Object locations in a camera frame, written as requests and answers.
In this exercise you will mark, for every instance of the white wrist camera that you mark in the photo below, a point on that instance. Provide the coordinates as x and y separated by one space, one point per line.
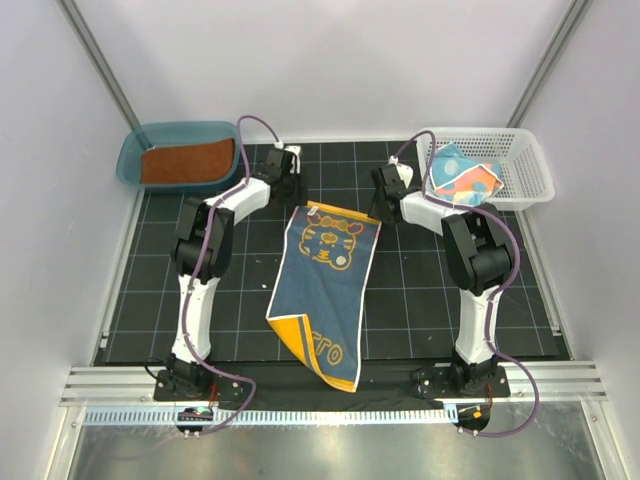
404 172
290 157

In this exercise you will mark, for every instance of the aluminium corner post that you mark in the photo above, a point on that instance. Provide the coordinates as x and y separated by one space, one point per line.
89 43
568 26

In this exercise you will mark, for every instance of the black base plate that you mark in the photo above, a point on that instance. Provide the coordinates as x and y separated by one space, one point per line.
385 385

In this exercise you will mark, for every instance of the white plastic basket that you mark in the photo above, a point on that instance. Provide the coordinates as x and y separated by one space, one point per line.
524 172

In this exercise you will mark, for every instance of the left aluminium corner post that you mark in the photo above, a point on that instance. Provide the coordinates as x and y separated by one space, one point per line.
89 43

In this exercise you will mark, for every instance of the right aluminium corner post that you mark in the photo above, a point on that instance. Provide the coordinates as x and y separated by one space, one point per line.
568 26

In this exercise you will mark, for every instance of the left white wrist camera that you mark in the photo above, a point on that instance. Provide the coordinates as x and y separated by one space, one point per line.
290 157

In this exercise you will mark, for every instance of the white slotted cable duct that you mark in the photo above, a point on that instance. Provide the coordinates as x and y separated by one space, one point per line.
199 416

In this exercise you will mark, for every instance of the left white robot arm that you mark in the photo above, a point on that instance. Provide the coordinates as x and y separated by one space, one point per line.
204 246

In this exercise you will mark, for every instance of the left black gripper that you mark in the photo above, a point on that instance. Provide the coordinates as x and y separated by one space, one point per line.
297 199

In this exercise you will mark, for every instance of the teal plastic tub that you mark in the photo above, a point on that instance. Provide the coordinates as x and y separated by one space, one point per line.
166 134

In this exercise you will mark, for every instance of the orange blue dotted towel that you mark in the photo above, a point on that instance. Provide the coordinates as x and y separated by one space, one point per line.
455 178

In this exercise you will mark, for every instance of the colourful patterned towel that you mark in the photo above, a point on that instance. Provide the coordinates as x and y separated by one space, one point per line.
317 304

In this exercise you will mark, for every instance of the brown towel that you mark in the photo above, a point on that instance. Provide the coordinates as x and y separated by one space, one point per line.
188 164

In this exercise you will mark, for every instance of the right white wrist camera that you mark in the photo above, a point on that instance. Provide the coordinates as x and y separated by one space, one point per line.
404 172

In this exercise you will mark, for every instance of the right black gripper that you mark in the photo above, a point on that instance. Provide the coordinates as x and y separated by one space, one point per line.
375 213

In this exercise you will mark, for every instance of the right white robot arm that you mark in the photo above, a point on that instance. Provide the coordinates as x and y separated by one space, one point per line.
482 259

